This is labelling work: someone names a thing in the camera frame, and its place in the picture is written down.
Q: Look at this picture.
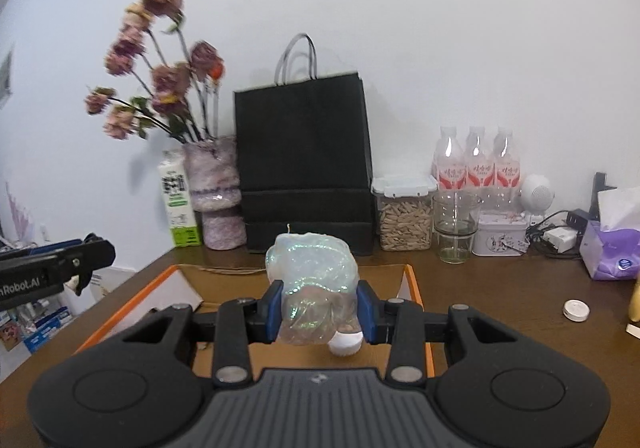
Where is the white green milk carton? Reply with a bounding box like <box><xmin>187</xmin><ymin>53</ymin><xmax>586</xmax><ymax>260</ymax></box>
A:
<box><xmin>157</xmin><ymin>150</ymin><xmax>203</xmax><ymax>247</ymax></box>

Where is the white round lid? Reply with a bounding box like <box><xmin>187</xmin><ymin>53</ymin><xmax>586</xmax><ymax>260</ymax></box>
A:
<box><xmin>562</xmin><ymin>299</ymin><xmax>590</xmax><ymax>323</ymax></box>

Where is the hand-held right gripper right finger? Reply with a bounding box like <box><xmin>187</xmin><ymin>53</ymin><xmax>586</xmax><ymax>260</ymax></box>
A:
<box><xmin>356</xmin><ymin>280</ymin><xmax>518</xmax><ymax>384</ymax></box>

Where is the red label water bottle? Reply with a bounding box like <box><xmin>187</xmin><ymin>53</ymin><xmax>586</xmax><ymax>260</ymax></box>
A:
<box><xmin>492</xmin><ymin>126</ymin><xmax>523</xmax><ymax>192</ymax></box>
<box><xmin>464</xmin><ymin>126</ymin><xmax>496</xmax><ymax>192</ymax></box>
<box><xmin>434</xmin><ymin>126</ymin><xmax>468</xmax><ymax>192</ymax></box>

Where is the orange cardboard box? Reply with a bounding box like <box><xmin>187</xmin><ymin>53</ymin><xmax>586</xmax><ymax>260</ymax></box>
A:
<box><xmin>75</xmin><ymin>264</ymin><xmax>435</xmax><ymax>379</ymax></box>

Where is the purple tissue pack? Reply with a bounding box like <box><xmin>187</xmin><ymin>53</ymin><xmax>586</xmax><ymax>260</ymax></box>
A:
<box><xmin>580</xmin><ymin>188</ymin><xmax>640</xmax><ymax>281</ymax></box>

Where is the clear glass cup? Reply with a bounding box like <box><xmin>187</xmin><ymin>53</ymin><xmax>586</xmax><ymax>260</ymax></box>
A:
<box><xmin>432</xmin><ymin>192</ymin><xmax>482</xmax><ymax>265</ymax></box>

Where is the black paper bag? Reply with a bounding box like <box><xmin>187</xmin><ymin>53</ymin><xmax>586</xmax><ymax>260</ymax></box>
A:
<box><xmin>233</xmin><ymin>34</ymin><xmax>376</xmax><ymax>256</ymax></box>

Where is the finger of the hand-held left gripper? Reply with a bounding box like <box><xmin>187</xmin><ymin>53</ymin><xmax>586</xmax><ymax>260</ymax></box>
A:
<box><xmin>47</xmin><ymin>233</ymin><xmax>117</xmax><ymax>297</ymax></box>
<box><xmin>0</xmin><ymin>239</ymin><xmax>85</xmax><ymax>259</ymax></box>

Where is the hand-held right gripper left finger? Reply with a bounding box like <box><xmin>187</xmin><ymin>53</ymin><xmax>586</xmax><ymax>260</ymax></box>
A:
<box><xmin>122</xmin><ymin>280</ymin><xmax>284</xmax><ymax>386</ymax></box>

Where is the black power adapter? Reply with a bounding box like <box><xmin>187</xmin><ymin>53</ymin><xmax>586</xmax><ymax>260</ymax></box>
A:
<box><xmin>567</xmin><ymin>209</ymin><xmax>594</xmax><ymax>231</ymax></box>

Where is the clear seed container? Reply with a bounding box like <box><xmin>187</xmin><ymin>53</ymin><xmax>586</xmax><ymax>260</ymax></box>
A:
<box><xmin>371</xmin><ymin>174</ymin><xmax>437</xmax><ymax>251</ymax></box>

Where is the bunch of dried roses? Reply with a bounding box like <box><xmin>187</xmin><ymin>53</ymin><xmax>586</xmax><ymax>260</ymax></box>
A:
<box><xmin>84</xmin><ymin>0</ymin><xmax>226</xmax><ymax>143</ymax></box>

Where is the yellow mug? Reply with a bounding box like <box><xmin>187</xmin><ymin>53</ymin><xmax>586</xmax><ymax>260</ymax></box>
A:
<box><xmin>628</xmin><ymin>273</ymin><xmax>640</xmax><ymax>322</ymax></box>

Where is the purple marbled vase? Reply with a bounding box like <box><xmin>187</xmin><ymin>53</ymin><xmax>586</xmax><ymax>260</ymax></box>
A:
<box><xmin>182</xmin><ymin>135</ymin><xmax>247</xmax><ymax>249</ymax></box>

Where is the white round speaker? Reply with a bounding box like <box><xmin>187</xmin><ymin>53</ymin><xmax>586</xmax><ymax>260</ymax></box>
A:
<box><xmin>520</xmin><ymin>174</ymin><xmax>556</xmax><ymax>229</ymax></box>

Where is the white charger with cables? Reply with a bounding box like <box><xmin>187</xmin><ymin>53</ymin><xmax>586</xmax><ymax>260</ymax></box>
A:
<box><xmin>527</xmin><ymin>209</ymin><xmax>583</xmax><ymax>259</ymax></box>

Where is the iridescent film item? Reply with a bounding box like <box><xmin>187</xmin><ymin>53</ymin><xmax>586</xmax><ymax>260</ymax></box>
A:
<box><xmin>265</xmin><ymin>224</ymin><xmax>362</xmax><ymax>357</ymax></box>

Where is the blue white printed package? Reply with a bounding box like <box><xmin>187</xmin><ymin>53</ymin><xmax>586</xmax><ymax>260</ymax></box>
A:
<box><xmin>0</xmin><ymin>305</ymin><xmax>77</xmax><ymax>354</ymax></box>

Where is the white floral tin box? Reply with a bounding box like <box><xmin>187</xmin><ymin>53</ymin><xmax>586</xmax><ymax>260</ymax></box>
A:
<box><xmin>472</xmin><ymin>210</ymin><xmax>529</xmax><ymax>257</ymax></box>

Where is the brown paper twine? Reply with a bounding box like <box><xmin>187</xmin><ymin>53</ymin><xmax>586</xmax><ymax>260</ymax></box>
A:
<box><xmin>195</xmin><ymin>266</ymin><xmax>267</xmax><ymax>275</ymax></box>

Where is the wooden desktop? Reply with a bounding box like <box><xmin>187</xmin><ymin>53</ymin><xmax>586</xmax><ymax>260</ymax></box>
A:
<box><xmin>25</xmin><ymin>242</ymin><xmax>640</xmax><ymax>448</ymax></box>

